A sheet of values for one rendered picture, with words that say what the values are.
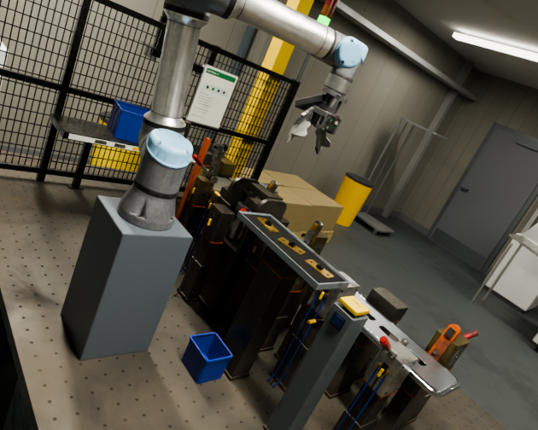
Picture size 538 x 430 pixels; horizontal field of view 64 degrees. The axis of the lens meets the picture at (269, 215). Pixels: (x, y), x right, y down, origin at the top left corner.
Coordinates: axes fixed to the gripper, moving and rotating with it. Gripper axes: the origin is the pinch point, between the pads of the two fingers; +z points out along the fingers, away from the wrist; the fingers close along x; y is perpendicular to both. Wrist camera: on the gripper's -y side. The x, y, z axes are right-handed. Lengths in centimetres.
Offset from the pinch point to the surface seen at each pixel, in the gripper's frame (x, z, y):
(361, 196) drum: 386, 76, -236
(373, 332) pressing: 19, 38, 44
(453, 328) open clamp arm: 40, 28, 57
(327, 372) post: -9, 42, 52
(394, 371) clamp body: 6, 36, 61
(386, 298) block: 39, 35, 33
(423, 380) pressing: 18, 38, 64
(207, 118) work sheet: 29, 19, -103
